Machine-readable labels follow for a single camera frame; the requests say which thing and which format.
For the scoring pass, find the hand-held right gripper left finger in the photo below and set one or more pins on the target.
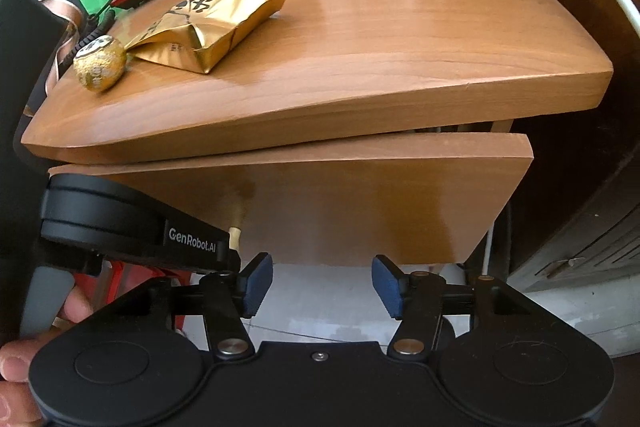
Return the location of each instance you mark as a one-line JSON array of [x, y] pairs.
[[257, 282]]

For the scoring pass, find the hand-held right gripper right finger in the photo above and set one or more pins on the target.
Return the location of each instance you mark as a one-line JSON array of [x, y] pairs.
[[387, 287]]

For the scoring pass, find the brass drawer knob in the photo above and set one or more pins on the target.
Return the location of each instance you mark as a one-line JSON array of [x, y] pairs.
[[236, 237]]

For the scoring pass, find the gold foil ball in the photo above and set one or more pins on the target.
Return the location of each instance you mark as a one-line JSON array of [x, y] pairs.
[[100, 67]]

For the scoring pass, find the puffed gold foil packet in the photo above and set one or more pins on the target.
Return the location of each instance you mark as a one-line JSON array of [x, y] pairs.
[[220, 17]]

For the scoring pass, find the person's left hand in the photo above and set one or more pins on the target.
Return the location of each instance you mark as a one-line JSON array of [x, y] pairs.
[[12, 382]]

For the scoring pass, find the red plastic bag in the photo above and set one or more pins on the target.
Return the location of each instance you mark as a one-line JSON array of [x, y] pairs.
[[117, 274]]

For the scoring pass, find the black paper gift bag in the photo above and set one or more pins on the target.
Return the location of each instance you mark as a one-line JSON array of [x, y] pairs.
[[20, 82]]

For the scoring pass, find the grey vent panel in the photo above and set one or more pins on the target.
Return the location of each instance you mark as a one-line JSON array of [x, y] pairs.
[[590, 267]]

